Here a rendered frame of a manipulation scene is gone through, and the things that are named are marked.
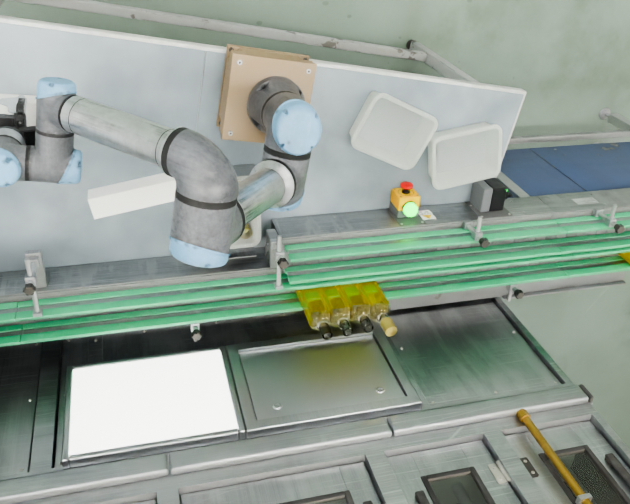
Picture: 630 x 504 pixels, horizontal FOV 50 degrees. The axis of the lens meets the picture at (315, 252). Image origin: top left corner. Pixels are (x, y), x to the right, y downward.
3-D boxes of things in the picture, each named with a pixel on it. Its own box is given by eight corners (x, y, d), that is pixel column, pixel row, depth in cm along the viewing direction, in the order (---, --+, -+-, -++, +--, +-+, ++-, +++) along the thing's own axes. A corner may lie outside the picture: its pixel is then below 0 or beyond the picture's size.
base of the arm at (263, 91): (252, 71, 171) (261, 80, 163) (308, 80, 176) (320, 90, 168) (242, 129, 177) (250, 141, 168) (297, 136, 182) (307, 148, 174)
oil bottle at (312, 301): (294, 291, 204) (312, 334, 187) (294, 275, 202) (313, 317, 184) (312, 289, 206) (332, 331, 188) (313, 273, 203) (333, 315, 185)
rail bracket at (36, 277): (33, 279, 191) (26, 328, 172) (22, 227, 182) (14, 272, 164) (51, 278, 192) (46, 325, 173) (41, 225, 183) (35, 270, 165)
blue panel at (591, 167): (262, 209, 250) (289, 271, 216) (263, 165, 241) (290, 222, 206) (631, 179, 289) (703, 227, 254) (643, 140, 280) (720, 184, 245)
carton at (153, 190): (87, 189, 185) (87, 199, 180) (175, 170, 189) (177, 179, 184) (94, 209, 188) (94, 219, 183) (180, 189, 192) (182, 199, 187)
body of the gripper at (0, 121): (-12, 106, 156) (-20, 125, 146) (28, 108, 159) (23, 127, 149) (-10, 138, 160) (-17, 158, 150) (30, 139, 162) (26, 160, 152)
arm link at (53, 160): (83, 140, 140) (25, 134, 137) (80, 191, 145) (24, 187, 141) (83, 129, 147) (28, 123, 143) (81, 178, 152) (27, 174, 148)
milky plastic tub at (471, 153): (420, 128, 204) (432, 139, 196) (489, 113, 207) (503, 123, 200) (422, 180, 213) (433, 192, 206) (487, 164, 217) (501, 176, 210)
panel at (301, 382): (68, 374, 186) (62, 470, 158) (66, 365, 185) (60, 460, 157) (378, 332, 208) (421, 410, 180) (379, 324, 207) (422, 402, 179)
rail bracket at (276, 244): (268, 274, 198) (277, 298, 188) (268, 224, 190) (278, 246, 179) (278, 273, 199) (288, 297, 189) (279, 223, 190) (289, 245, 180)
